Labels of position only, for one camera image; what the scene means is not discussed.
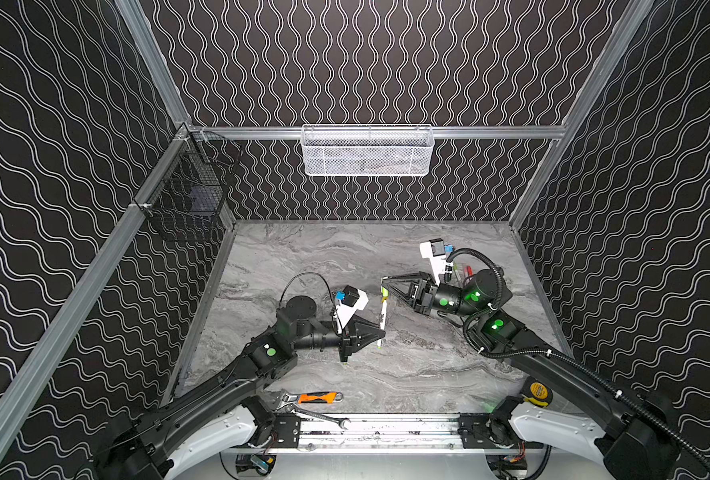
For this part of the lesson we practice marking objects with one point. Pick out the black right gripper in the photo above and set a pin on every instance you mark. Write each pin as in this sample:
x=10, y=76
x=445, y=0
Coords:
x=421, y=294

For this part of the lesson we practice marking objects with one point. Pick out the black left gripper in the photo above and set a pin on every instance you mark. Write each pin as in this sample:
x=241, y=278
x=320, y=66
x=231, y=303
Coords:
x=346, y=339

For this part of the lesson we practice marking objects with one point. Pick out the green white pen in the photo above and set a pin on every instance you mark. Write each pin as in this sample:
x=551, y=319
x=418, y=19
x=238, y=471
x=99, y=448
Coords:
x=383, y=313

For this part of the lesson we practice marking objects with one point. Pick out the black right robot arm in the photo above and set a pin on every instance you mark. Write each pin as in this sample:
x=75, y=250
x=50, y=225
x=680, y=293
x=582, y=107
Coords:
x=633, y=435

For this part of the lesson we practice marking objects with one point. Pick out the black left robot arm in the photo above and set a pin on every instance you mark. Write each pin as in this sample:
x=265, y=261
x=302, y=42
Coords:
x=231, y=408

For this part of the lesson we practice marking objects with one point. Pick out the steel combination spanner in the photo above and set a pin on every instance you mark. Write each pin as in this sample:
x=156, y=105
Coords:
x=341, y=423

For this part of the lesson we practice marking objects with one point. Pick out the yellow black tape measure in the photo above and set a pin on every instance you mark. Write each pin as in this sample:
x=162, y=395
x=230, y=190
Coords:
x=536, y=393

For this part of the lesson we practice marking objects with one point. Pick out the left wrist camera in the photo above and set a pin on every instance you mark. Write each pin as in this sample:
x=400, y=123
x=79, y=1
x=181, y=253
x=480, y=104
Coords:
x=347, y=302

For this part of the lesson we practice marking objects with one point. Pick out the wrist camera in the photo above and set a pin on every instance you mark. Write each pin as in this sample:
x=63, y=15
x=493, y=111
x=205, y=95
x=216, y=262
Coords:
x=436, y=251
x=347, y=302

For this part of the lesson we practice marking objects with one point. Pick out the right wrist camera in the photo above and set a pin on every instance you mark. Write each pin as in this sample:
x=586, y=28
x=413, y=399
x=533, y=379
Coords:
x=436, y=251

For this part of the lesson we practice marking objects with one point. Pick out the orange handled adjustable wrench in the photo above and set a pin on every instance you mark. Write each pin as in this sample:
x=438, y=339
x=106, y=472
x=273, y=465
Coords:
x=287, y=402

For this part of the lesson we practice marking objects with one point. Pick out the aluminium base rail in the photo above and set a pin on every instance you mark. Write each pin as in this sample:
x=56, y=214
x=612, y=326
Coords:
x=397, y=433

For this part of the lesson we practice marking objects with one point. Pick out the white wire mesh basket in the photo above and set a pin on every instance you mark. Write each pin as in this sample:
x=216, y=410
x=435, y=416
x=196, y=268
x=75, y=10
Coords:
x=377, y=150

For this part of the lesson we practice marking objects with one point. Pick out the black wire mesh basket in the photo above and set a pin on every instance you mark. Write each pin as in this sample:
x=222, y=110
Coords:
x=184, y=198

